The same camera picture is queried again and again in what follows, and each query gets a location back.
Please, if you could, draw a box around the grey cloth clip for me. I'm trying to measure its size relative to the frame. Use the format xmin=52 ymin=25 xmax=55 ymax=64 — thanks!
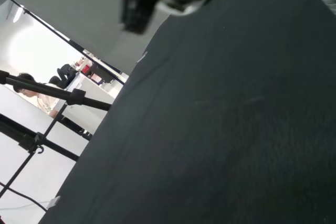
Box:
xmin=136 ymin=50 xmax=149 ymax=63
xmin=47 ymin=195 xmax=62 ymax=209

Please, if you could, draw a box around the black bench cloth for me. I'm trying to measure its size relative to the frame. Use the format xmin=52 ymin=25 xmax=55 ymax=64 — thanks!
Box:
xmin=39 ymin=0 xmax=336 ymax=224

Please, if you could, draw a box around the white desk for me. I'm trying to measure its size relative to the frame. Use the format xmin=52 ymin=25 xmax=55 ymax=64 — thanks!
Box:
xmin=62 ymin=73 xmax=122 ymax=137

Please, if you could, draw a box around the black office chair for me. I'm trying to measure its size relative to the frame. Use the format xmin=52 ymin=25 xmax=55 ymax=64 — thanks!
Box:
xmin=49 ymin=63 xmax=78 ymax=89

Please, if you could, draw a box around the black tripod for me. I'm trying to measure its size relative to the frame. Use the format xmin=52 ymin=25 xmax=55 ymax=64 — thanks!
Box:
xmin=0 ymin=69 xmax=113 ymax=196

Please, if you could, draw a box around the person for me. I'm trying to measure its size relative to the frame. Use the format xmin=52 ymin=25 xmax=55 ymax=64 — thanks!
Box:
xmin=17 ymin=73 xmax=60 ymax=116

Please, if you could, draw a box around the black cable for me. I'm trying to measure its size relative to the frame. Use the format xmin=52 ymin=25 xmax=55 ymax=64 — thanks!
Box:
xmin=0 ymin=181 xmax=48 ymax=212

